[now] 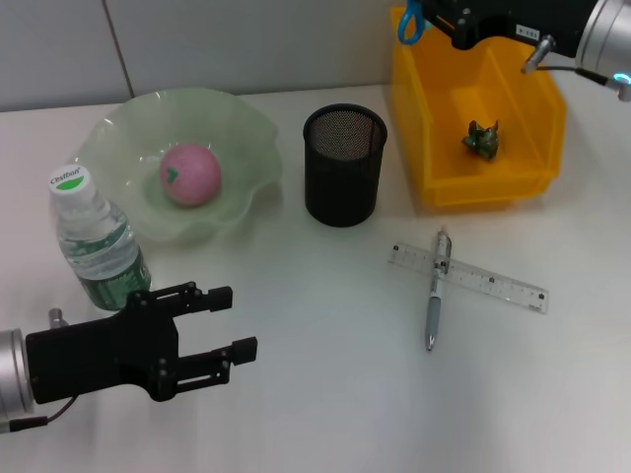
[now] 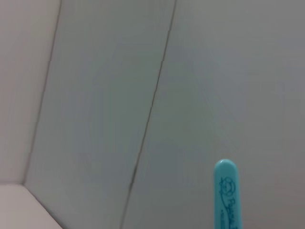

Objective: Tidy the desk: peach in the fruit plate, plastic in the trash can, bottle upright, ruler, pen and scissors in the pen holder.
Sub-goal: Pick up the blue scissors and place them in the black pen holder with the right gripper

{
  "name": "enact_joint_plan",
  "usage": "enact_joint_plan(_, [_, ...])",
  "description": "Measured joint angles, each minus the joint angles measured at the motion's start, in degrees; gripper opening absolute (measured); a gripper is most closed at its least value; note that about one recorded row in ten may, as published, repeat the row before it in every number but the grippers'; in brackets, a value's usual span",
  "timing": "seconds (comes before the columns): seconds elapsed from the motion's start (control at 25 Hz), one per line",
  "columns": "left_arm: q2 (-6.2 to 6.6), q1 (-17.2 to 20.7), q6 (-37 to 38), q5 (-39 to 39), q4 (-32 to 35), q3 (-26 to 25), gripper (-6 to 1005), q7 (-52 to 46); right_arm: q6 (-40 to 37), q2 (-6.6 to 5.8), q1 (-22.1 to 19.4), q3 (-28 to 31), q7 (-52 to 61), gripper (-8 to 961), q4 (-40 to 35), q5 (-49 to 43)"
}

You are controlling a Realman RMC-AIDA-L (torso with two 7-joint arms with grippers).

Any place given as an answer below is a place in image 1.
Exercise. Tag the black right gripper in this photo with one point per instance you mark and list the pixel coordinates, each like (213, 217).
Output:
(493, 20)

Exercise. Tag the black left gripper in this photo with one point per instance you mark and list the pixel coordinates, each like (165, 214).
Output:
(98, 355)

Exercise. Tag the blue scissors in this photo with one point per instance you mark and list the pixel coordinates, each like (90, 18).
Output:
(410, 42)

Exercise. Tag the green plastic wrapper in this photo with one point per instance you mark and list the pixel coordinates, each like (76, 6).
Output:
(482, 140)

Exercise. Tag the pink peach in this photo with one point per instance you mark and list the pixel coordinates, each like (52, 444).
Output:
(192, 175)

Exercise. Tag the clear water bottle green label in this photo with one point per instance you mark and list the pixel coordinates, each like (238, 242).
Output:
(93, 246)

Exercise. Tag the silver pen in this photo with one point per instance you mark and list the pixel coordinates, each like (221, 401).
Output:
(434, 315)

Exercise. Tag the clear plastic ruler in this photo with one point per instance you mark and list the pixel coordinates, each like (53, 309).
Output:
(493, 283)

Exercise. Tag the green glass fruit plate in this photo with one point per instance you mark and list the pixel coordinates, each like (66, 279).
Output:
(236, 148)

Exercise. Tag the black mesh pen holder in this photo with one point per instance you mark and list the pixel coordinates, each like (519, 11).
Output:
(340, 177)

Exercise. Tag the yellow plastic bin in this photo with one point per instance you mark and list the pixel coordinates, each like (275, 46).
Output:
(517, 88)

